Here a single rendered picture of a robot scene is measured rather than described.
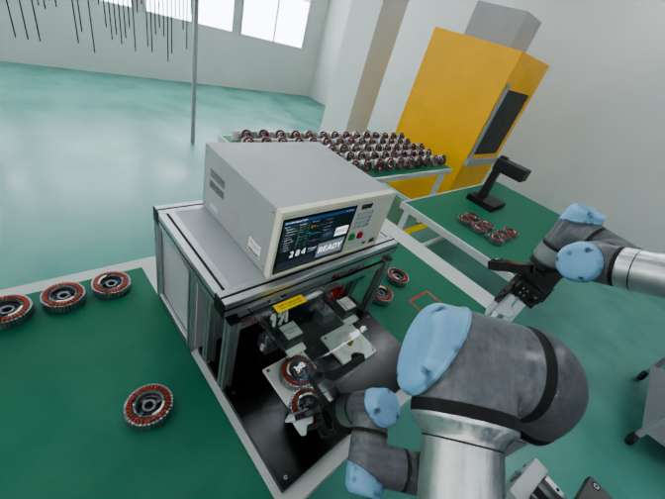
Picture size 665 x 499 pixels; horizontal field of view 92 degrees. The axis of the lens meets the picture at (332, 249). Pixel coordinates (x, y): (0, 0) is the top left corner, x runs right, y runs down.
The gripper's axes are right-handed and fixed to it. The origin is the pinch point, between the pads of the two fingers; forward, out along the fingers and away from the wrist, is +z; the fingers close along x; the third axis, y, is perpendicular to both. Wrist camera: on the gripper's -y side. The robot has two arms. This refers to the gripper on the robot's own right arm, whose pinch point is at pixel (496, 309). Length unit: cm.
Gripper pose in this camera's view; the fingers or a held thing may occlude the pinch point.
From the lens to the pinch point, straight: 106.8
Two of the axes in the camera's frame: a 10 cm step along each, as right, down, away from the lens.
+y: 5.4, 6.0, -5.9
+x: 8.0, -1.4, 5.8
